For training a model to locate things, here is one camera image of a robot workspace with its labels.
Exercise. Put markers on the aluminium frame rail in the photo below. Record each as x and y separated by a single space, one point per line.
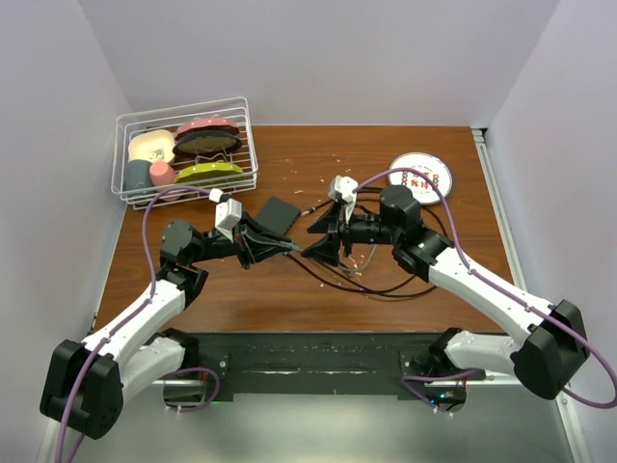
88 382

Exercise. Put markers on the white round printed plate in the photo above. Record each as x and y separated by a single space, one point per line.
430 166

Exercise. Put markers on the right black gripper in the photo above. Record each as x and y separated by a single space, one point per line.
327 249

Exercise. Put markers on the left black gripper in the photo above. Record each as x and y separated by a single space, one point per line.
251 250

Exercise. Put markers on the dark grey cup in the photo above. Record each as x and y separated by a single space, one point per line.
137 176

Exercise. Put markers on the white wire dish rack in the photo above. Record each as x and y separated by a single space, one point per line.
130 125

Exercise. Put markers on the beige square plate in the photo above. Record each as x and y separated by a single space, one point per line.
153 146

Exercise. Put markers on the dark brown round plate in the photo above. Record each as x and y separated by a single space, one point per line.
203 143

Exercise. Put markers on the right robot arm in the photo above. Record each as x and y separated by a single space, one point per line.
542 344

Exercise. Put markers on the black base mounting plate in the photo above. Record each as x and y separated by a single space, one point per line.
370 363

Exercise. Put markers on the yellow green dotted plate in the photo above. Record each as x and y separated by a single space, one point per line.
207 172

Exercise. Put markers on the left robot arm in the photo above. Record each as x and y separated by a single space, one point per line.
89 381

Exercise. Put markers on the black network switch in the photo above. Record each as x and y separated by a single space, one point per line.
277 215

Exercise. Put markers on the pink cup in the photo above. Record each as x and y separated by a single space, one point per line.
162 176

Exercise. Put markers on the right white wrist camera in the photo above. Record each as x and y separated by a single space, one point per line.
343 191

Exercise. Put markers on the red dotted plate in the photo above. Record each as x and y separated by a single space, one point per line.
207 123

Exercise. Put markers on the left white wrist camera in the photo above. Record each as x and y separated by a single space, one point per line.
227 216

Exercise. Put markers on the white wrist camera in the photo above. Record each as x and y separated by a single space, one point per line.
343 191
227 216

